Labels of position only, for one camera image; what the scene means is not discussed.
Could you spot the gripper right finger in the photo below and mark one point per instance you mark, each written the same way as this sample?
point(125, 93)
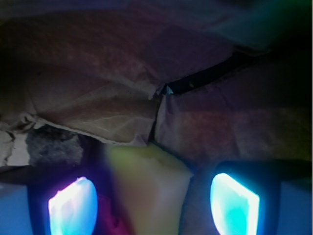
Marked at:
point(272, 197)

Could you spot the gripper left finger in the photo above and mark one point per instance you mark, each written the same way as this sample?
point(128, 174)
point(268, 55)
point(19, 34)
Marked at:
point(47, 202)

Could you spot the yellow green sponge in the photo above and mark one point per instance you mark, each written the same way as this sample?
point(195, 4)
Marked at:
point(151, 186)

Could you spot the brown scouring pad piece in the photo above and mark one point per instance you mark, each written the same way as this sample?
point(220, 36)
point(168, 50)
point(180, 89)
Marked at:
point(48, 145)

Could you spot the brown paper bag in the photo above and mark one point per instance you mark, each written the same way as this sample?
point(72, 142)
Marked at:
point(207, 79)

